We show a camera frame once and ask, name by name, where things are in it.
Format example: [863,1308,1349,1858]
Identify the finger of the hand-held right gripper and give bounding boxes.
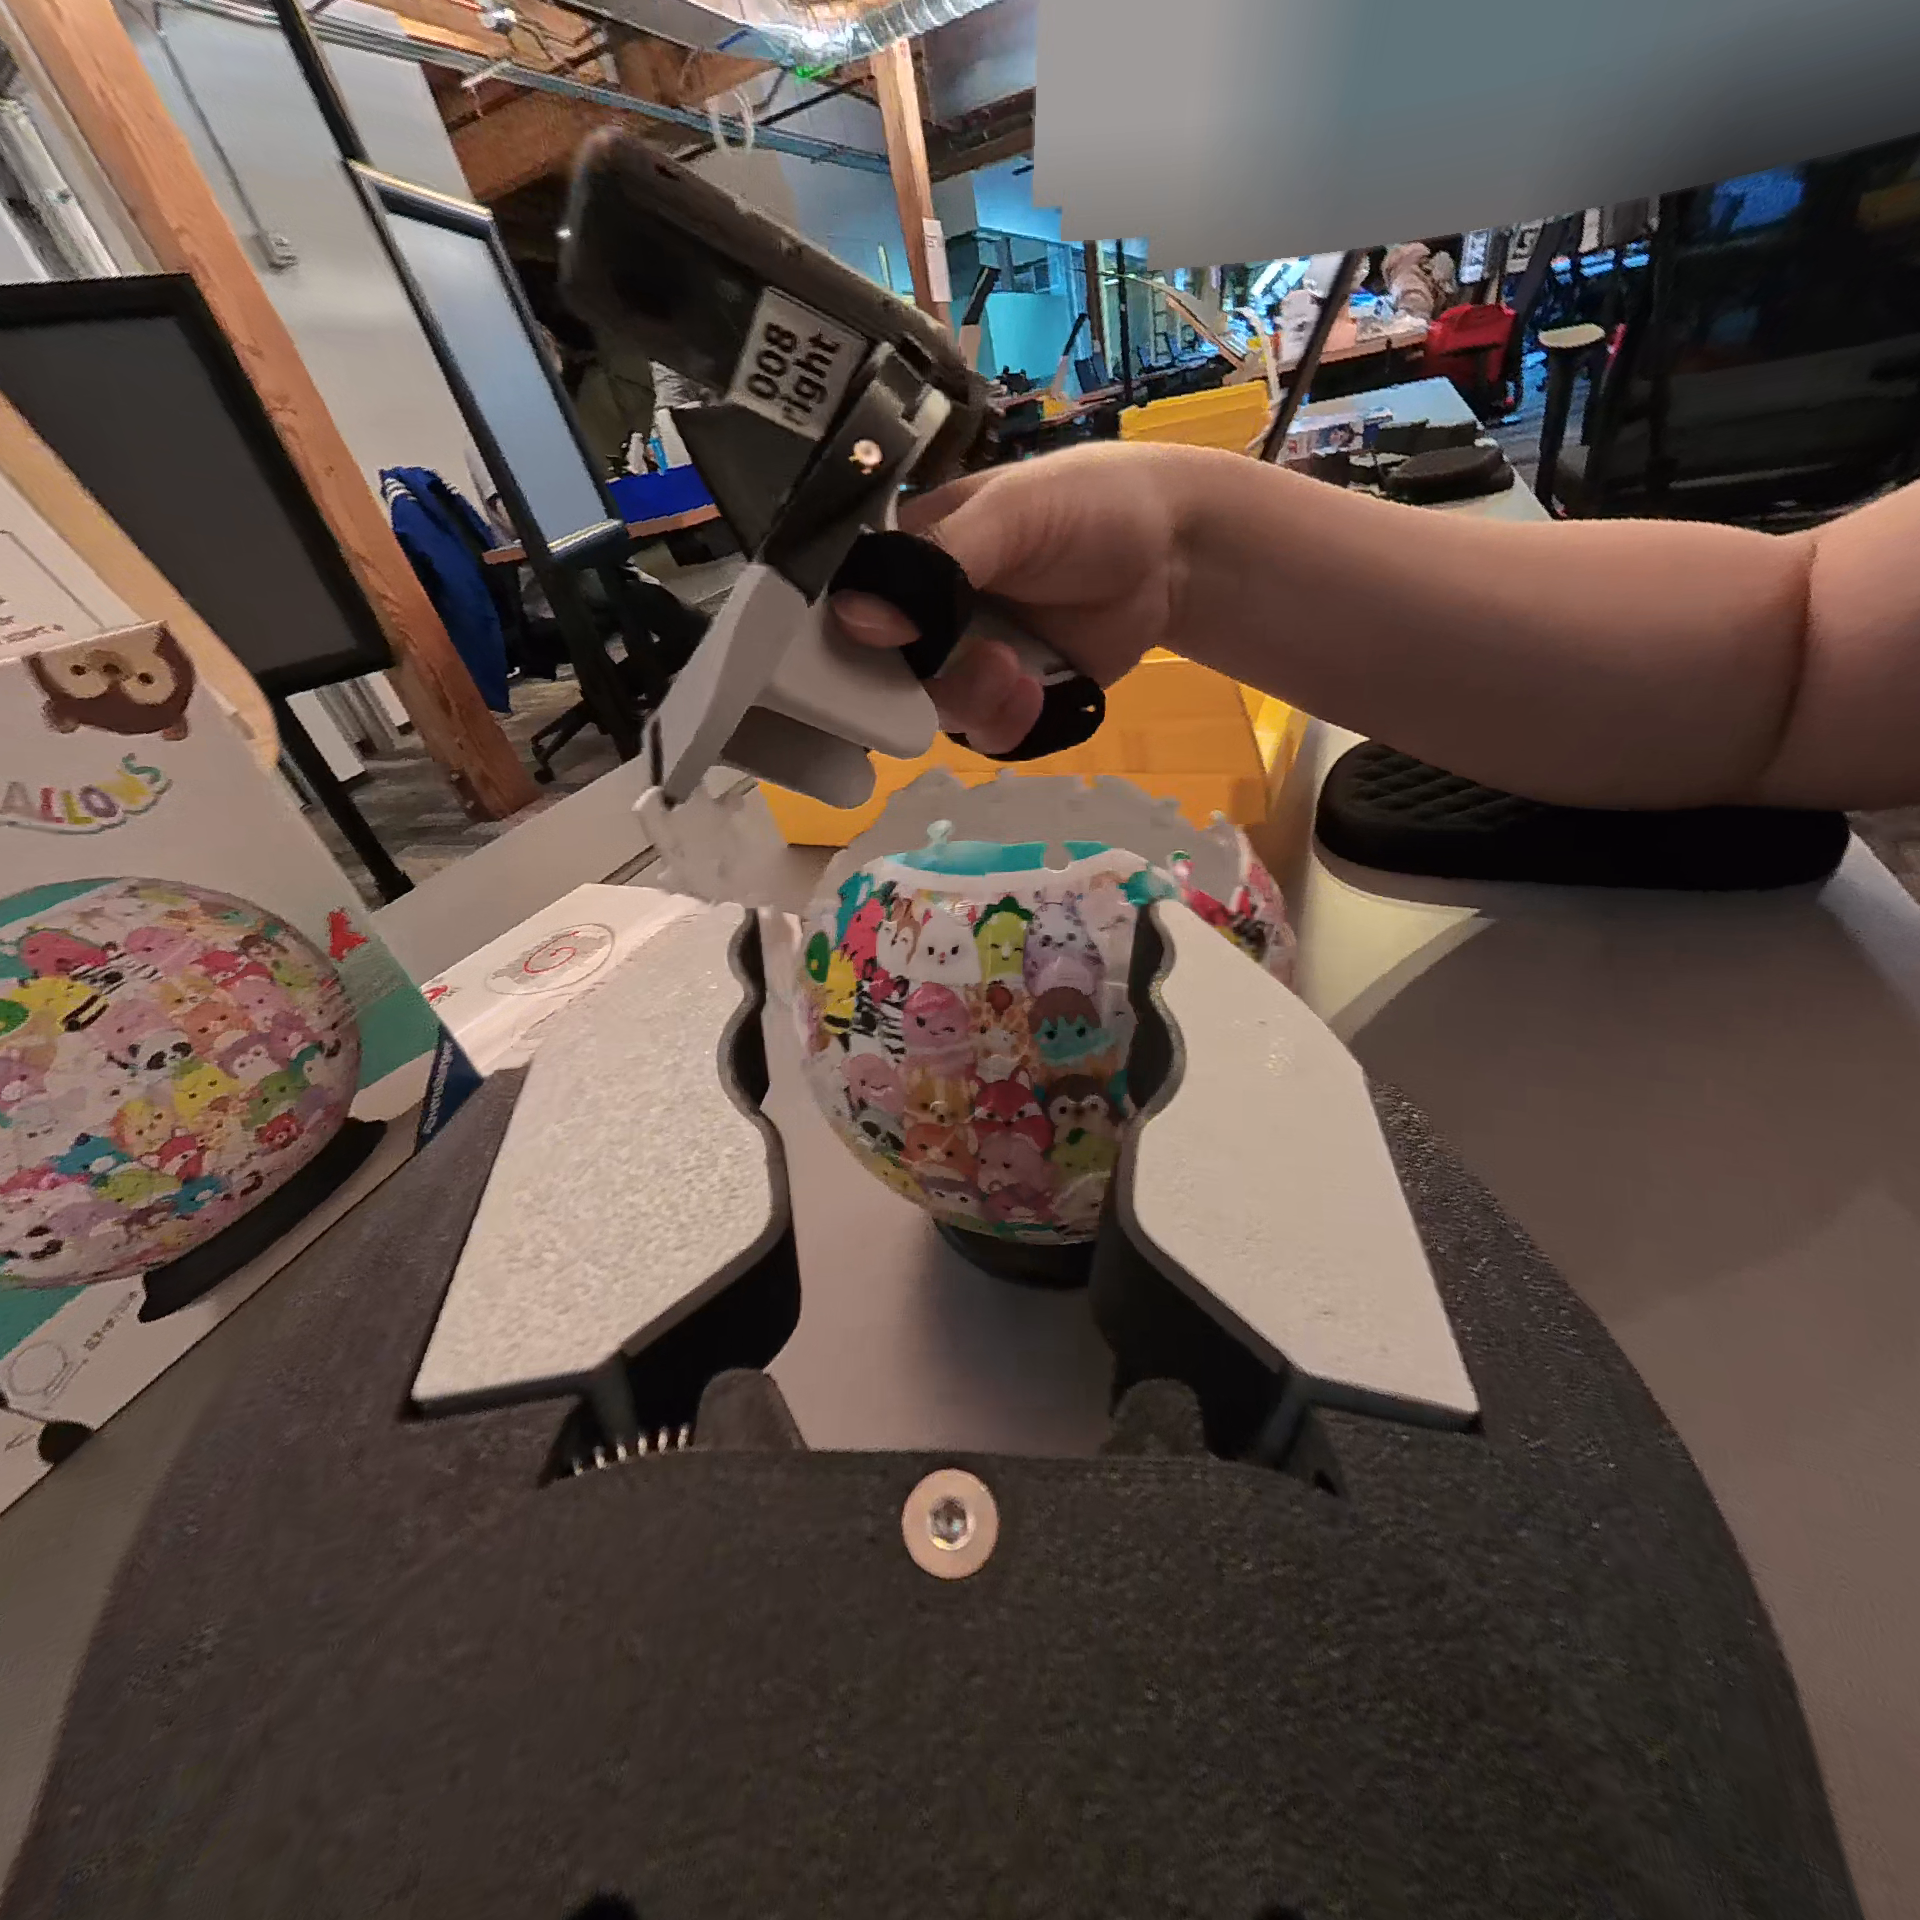
[637,560,792,818]

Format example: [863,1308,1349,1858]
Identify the white instruction leaflet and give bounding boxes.
[415,880,741,1077]

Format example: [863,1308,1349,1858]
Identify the blue jacket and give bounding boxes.
[377,463,520,718]

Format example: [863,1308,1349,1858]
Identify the black ball stand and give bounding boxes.
[928,1210,1099,1290]

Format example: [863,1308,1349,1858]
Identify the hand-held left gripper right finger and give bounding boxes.
[1091,896,1488,1433]

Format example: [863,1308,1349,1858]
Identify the black framed board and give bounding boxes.
[0,272,414,903]

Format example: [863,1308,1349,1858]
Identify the whiteboard on black stand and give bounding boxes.
[342,157,649,769]

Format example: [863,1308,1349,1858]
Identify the person's right forearm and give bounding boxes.
[1176,447,1920,816]

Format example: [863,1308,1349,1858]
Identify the wooden post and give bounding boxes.
[0,0,544,822]

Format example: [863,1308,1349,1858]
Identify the person's right hand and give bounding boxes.
[829,441,1204,751]

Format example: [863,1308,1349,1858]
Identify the yellow plastic bin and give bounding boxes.
[756,644,1309,852]

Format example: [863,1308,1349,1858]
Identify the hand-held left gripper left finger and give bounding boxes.
[407,903,805,1421]

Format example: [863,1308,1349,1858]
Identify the small distant yellow bin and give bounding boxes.
[1117,377,1280,455]

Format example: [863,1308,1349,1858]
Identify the puzzle ball cardboard box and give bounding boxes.
[0,618,485,1513]

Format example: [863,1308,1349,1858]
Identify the colourful puzzle ball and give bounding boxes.
[790,767,1300,1247]

